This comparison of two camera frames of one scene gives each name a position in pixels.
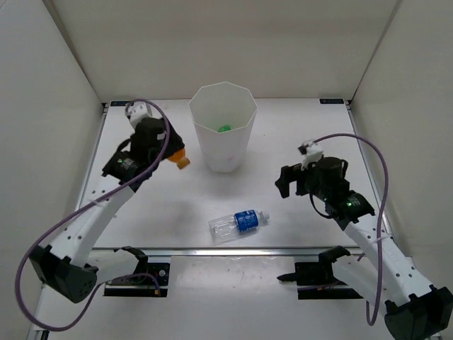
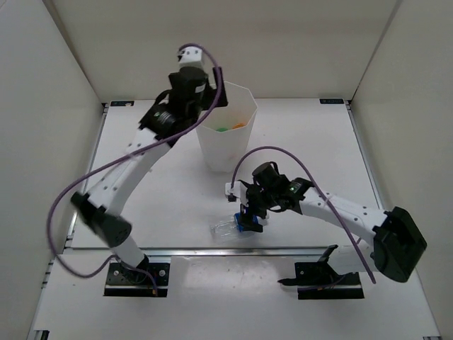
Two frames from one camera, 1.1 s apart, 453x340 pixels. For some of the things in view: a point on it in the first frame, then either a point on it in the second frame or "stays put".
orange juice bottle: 180,159 → 238,125
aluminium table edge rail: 221,253 stays put
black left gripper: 175,142 → 210,93
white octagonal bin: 221,104 stays put
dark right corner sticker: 331,101 stays put
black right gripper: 289,174 → 250,191
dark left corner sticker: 119,103 stays put
